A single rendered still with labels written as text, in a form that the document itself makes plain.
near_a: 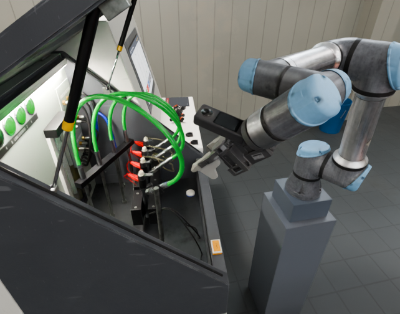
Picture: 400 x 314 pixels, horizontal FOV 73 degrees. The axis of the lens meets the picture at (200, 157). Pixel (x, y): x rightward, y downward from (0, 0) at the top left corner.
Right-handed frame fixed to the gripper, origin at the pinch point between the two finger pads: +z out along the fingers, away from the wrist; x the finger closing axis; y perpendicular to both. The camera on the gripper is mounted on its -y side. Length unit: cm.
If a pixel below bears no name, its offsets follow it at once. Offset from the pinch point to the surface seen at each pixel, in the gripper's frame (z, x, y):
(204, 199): 35.2, 12.2, 19.6
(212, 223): 27.6, 2.9, 24.5
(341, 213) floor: 83, 122, 147
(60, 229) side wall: 12.7, -31.1, -12.4
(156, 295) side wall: 25.1, -27.3, 19.6
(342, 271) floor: 68, 64, 144
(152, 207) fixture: 38.9, -3.0, 5.9
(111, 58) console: 36, 30, -45
